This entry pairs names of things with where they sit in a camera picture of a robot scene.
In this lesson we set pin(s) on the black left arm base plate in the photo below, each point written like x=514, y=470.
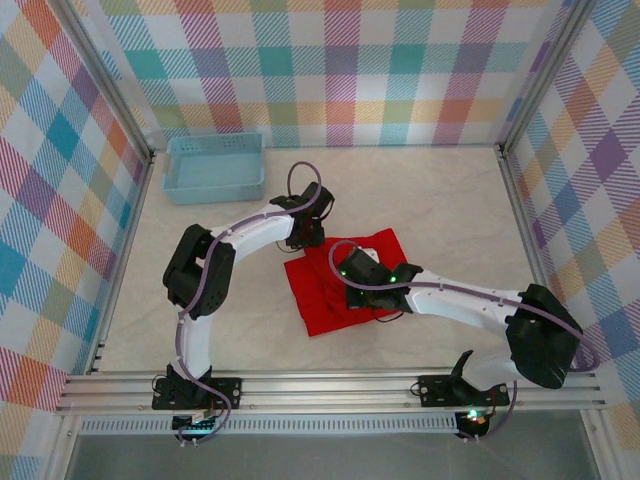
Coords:
x=227, y=392

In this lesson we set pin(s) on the aluminium frame post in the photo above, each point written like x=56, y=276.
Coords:
x=114, y=85
x=544, y=75

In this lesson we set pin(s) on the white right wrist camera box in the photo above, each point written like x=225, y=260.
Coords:
x=372, y=252

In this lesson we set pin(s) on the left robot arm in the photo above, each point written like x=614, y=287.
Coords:
x=260, y=235

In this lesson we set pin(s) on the red t-shirt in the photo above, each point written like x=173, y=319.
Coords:
x=320, y=300

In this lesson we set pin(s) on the aluminium table side rail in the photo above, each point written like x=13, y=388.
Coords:
x=127, y=250
x=531, y=240

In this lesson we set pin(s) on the aluminium mounting rail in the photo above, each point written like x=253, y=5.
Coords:
x=325, y=392

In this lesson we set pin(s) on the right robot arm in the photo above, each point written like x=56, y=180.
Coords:
x=545, y=340

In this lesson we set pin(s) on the light blue plastic basket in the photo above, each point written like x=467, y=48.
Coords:
x=215, y=192

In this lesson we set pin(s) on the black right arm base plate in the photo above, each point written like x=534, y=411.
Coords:
x=435, y=390

